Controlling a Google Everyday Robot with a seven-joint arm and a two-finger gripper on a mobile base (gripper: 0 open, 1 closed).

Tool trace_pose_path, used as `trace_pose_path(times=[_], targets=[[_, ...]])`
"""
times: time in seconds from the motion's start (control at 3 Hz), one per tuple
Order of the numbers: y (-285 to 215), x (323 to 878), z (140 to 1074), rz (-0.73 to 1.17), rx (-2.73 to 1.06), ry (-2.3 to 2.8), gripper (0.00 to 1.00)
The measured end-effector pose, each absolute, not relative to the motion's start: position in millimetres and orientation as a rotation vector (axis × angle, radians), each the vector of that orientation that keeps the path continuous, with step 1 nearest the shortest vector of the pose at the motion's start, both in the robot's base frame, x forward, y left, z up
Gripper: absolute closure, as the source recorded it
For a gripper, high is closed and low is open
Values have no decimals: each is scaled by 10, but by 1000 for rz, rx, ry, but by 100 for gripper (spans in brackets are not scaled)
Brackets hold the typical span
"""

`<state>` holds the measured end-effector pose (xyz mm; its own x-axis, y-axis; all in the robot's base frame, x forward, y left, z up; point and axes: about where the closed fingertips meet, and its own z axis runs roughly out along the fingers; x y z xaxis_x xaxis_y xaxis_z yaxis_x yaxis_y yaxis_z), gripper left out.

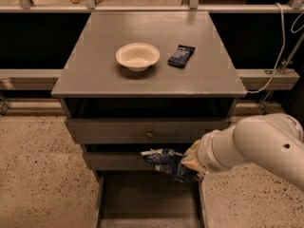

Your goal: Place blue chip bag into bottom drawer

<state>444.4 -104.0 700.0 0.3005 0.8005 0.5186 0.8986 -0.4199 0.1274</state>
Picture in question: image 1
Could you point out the grey drawer cabinet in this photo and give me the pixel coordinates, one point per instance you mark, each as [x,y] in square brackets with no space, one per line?
[93,85]

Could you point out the blue chip bag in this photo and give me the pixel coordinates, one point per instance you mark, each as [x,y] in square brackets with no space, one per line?
[168,161]

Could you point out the dark blue snack bar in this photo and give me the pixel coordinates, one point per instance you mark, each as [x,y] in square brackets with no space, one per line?
[181,56]

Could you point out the middle grey drawer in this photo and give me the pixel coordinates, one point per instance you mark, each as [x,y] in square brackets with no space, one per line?
[114,161]

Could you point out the bottom grey drawer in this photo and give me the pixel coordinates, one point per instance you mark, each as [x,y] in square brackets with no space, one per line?
[146,199]

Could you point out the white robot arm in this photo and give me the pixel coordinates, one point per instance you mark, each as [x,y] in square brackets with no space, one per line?
[273,142]

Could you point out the grey drawer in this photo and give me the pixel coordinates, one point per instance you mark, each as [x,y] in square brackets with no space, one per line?
[146,199]
[123,131]
[114,161]

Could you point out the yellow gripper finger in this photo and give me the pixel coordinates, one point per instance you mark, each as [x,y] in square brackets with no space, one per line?
[190,159]

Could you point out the top grey drawer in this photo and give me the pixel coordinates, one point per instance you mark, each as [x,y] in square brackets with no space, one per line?
[123,131]

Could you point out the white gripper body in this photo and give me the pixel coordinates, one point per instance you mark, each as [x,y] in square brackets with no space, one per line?
[206,154]

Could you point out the white bowl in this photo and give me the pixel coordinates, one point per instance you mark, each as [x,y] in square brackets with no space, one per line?
[137,56]

